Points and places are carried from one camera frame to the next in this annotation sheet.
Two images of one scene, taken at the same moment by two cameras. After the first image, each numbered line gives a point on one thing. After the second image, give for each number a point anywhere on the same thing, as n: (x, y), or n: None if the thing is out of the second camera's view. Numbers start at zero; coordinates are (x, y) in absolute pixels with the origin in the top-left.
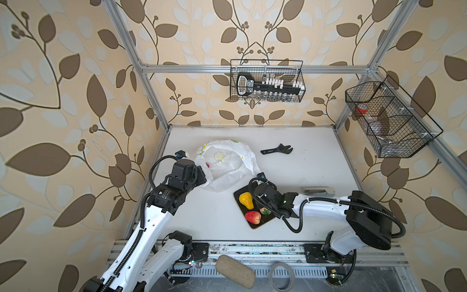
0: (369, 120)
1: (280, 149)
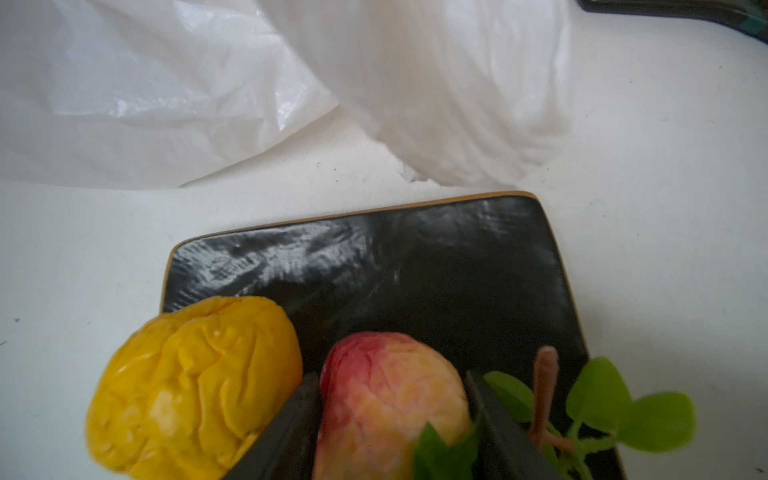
0: None
1: (750, 16)
